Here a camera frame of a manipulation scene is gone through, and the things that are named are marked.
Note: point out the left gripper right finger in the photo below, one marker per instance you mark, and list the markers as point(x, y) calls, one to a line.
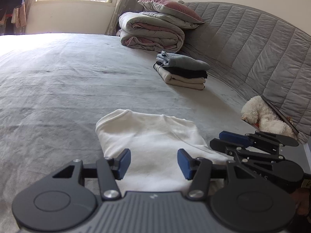
point(200, 171)

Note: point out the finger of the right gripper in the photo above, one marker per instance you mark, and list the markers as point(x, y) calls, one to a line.
point(230, 147)
point(267, 142)

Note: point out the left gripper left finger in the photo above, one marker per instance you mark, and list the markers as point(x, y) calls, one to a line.
point(107, 171)

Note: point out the white cream sweatshirt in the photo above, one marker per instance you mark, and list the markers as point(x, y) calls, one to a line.
point(154, 141)

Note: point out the hanging dark clothes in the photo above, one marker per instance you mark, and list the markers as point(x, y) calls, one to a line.
point(7, 8)

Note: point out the person right hand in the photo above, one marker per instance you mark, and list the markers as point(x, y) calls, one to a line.
point(301, 198)

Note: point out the white plush toy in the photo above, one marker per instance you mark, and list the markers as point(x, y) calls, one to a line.
point(257, 111)

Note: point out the dark tablet device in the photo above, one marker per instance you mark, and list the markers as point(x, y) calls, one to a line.
point(285, 119)

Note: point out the folded beige garment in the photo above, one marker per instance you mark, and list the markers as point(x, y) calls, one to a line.
point(176, 80)

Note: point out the grey quilted headboard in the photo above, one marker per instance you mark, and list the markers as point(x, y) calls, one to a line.
point(255, 53)

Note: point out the grey bed blanket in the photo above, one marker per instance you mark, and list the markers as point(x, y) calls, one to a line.
point(55, 87)

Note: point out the folded black garment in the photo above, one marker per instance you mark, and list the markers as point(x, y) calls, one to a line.
point(183, 72)

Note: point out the folded grey garment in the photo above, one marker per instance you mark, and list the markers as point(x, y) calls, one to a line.
point(181, 61)

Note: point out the folded grey pink quilt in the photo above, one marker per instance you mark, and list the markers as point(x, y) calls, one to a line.
point(144, 32)

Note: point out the pink grey pillow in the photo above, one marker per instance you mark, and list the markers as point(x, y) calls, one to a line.
point(173, 12)

